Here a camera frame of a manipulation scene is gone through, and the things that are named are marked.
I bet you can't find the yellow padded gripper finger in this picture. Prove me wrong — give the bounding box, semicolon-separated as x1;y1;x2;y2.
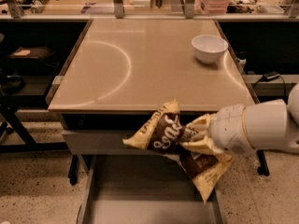
180;137;223;155
187;114;216;131

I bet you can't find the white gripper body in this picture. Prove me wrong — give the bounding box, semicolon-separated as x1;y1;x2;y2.
209;105;254;156

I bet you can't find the brown and yellow chip bag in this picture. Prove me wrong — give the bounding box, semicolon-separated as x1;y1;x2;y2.
122;100;233;203

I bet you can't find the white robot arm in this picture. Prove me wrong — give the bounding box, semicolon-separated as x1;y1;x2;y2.
181;84;299;156

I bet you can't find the open middle drawer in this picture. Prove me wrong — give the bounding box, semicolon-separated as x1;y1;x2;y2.
77;155;228;224

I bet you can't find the grey drawer cabinet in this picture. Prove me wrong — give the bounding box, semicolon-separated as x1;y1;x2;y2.
44;18;260;224

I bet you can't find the closed top drawer front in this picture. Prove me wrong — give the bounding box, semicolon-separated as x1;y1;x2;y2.
60;129;245;156

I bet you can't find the black table leg with caster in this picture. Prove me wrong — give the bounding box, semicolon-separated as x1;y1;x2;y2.
256;150;270;176

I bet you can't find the black power adapter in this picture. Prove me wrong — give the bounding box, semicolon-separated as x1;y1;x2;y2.
263;72;279;81

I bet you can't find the white ceramic bowl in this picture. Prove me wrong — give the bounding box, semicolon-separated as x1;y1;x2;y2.
192;35;228;64

